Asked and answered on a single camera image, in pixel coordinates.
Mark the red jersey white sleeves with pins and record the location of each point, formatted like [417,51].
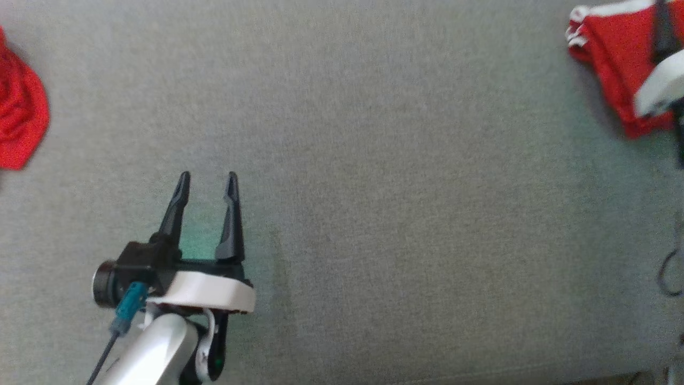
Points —
[18,117]

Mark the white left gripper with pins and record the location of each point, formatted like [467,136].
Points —
[214,291]

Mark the grey fabric sofa seat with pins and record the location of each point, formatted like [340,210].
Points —
[401,187]

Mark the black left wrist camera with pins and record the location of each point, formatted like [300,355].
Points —
[133,264]

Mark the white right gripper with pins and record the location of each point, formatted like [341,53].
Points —
[665,83]

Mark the red basketball shorts white stripe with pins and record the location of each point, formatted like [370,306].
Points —
[614,53]

